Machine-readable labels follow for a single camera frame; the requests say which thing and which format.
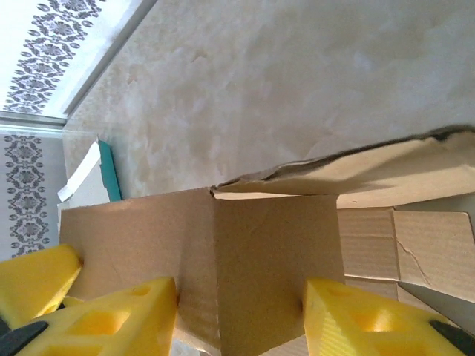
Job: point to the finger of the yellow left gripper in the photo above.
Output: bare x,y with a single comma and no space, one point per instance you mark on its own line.
33,282

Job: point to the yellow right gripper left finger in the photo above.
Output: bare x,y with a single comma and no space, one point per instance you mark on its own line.
111,322

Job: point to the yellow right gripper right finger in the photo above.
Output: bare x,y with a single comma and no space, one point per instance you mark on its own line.
371,326

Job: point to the white and teal paper box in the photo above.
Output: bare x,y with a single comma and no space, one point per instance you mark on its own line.
89,178

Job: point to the brown cardboard box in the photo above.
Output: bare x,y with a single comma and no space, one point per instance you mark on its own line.
252,252

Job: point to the aluminium left frame post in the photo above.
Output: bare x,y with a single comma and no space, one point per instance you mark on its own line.
29,124

